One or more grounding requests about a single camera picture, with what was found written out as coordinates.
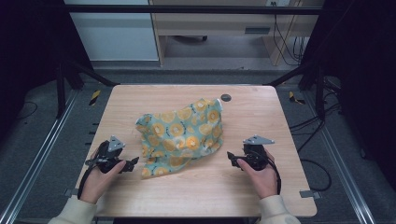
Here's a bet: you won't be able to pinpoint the person's right hand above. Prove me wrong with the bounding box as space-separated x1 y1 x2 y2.
236 148 280 200

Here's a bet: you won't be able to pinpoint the black hanging cables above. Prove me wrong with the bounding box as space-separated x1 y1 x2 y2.
270 1 307 67

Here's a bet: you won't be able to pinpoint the yellow black floor tape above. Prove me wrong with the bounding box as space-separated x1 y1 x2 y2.
288 91 306 105
89 90 102 106

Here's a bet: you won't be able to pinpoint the person's left hand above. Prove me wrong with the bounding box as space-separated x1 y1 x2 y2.
79 147 127 205

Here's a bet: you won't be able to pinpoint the black floor cables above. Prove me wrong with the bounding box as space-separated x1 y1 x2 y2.
289 77 344 192

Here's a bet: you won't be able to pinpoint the wooden desk with drawer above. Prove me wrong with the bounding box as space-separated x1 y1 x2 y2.
148 0 326 67

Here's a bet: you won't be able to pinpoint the black horizontal bar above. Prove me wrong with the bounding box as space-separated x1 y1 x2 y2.
64 4 325 16

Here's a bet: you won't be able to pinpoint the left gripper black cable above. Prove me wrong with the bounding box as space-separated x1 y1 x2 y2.
77 163 98 201

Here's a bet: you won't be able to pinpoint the white cabinet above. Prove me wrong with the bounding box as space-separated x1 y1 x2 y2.
64 0 161 62

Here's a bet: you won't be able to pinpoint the black metal stand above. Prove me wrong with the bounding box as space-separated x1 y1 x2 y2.
55 59 120 119
264 60 327 122

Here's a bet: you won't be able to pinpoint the aluminium floor rail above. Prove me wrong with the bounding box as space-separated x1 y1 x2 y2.
303 90 376 224
0 88 80 224

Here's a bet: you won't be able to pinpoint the teal cloth with orange print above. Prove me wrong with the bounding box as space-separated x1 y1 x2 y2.
134 97 225 179

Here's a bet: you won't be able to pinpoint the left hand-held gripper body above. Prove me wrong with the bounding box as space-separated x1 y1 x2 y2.
85 135 127 175

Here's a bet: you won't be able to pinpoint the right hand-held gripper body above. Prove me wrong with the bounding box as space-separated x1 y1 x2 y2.
237 134 276 172

